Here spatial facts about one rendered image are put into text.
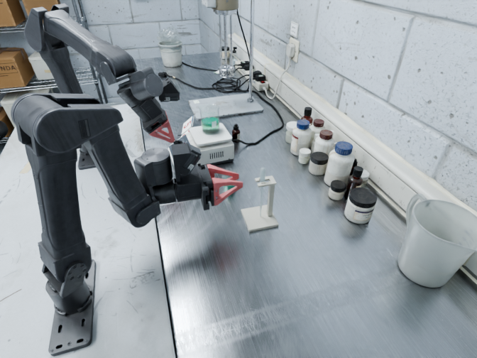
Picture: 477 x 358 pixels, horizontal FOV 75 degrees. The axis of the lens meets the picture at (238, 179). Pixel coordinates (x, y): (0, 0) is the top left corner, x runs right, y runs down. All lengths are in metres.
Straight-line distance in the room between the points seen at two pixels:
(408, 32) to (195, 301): 0.81
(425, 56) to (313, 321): 0.65
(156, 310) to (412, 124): 0.76
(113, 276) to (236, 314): 0.29
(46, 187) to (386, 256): 0.71
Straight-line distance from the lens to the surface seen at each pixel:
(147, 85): 0.83
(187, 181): 0.68
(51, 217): 0.58
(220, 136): 1.02
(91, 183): 1.06
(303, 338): 0.66
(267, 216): 0.84
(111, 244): 0.84
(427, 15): 0.92
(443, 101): 0.87
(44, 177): 0.54
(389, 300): 0.76
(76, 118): 0.51
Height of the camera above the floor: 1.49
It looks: 37 degrees down
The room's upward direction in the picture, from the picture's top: straight up
